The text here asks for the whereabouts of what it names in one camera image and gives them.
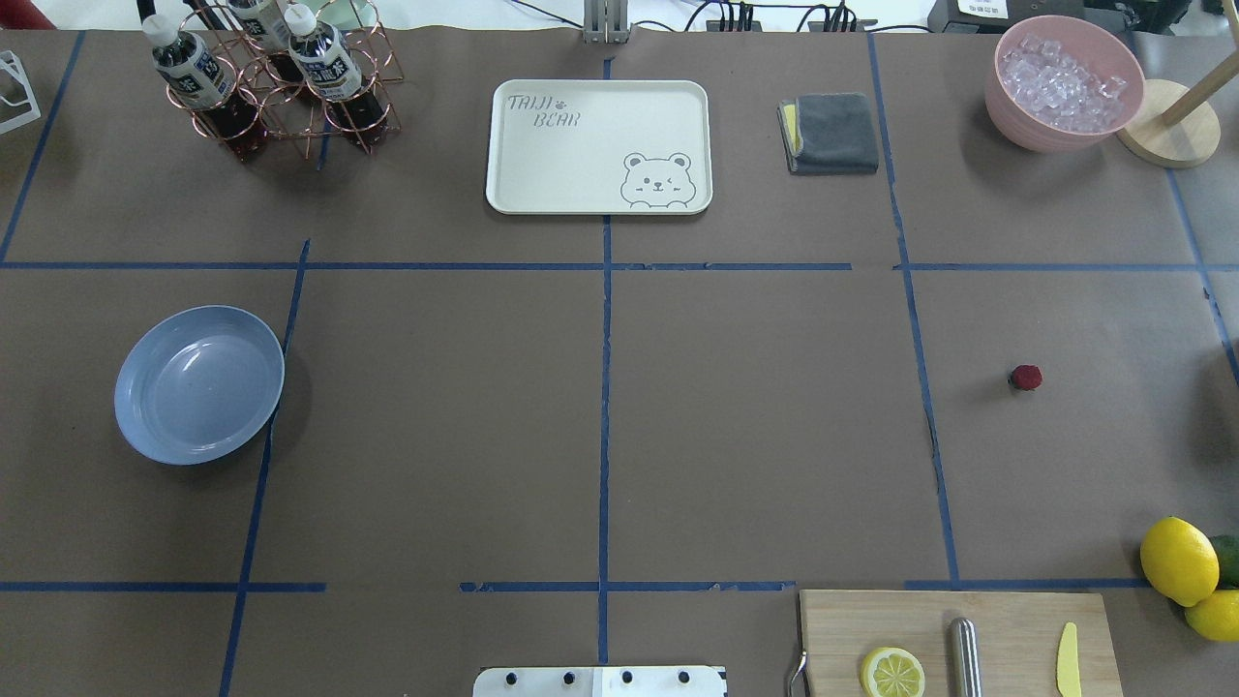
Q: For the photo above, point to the small yellow lemon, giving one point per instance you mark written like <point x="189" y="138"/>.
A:
<point x="1215" y="618"/>

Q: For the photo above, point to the white wire cup rack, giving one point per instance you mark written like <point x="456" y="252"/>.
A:
<point x="19" y="105"/>

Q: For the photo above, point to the aluminium frame post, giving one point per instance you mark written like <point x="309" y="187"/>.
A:
<point x="606" y="22"/>

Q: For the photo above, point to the blue plastic plate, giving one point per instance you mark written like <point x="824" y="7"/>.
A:
<point x="198" y="385"/>

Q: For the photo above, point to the pink bowl of ice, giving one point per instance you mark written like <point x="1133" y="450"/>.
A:
<point x="1059" y="83"/>

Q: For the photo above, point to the red strawberry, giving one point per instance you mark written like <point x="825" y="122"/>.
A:
<point x="1025" y="377"/>

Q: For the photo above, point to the yellow plastic knife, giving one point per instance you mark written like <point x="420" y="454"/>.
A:
<point x="1068" y="678"/>

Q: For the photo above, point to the dark tea bottle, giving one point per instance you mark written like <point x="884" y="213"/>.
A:
<point x="321" y="54"/>
<point x="264" y="23"/>
<point x="203" y="85"/>

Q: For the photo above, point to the dark tea bottle left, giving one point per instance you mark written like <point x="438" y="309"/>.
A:
<point x="203" y="85"/>

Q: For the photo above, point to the wooden cutting board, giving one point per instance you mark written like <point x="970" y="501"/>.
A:
<point x="1018" y="638"/>

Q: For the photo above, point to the copper wire bottle rack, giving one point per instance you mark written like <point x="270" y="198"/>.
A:
<point x="286" y="109"/>

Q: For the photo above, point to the lemon half slice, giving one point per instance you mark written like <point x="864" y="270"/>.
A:
<point x="892" y="671"/>

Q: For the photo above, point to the dark tea bottle rear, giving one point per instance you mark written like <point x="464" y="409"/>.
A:
<point x="264" y="23"/>

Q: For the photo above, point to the large yellow lemon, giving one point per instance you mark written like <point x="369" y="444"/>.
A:
<point x="1179" y="561"/>

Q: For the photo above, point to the dark tea bottle right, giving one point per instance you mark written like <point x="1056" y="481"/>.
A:
<point x="321" y="54"/>

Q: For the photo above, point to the grey folded cloth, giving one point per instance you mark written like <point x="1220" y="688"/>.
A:
<point x="828" y="134"/>

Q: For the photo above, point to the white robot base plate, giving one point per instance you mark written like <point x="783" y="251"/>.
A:
<point x="640" y="680"/>

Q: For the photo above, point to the wooden stand with pole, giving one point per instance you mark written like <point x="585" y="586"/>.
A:
<point x="1175" y="126"/>

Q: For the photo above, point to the green lime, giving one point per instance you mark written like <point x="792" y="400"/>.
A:
<point x="1226" y="549"/>

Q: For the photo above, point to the cream bear tray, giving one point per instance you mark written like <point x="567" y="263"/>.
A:
<point x="599" y="147"/>

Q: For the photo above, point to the steel handled knife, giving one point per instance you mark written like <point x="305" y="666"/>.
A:
<point x="965" y="657"/>

